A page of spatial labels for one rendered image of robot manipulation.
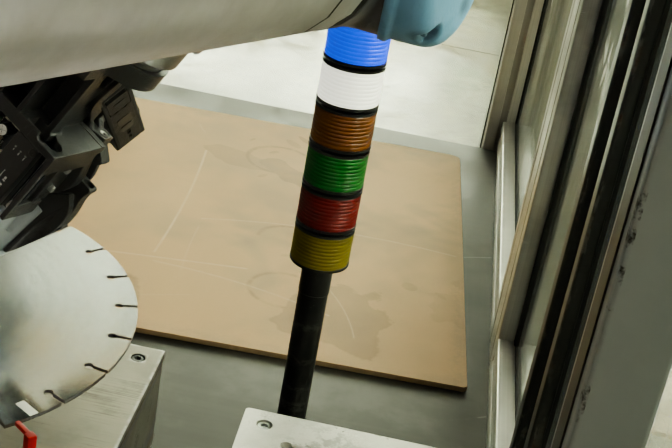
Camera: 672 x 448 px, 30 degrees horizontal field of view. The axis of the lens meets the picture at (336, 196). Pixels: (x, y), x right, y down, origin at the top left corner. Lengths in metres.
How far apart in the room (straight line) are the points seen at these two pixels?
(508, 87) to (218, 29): 1.41
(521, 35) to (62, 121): 1.14
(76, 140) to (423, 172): 0.98
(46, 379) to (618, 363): 0.39
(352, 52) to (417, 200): 0.76
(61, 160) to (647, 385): 0.36
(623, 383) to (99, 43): 0.29
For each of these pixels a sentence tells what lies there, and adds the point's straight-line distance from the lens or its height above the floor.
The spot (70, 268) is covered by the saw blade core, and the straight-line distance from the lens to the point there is 0.92.
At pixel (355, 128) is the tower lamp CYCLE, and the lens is 0.87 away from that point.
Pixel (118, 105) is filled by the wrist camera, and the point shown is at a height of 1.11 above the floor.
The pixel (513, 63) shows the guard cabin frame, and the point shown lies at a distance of 1.81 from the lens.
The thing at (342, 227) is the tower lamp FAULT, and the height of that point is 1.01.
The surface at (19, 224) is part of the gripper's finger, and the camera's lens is 0.82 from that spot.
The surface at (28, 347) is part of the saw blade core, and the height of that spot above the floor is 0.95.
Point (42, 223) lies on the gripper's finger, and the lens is 0.81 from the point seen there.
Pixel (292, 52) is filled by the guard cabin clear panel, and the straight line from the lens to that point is 1.87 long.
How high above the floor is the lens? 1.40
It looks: 24 degrees down
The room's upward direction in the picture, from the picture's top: 10 degrees clockwise
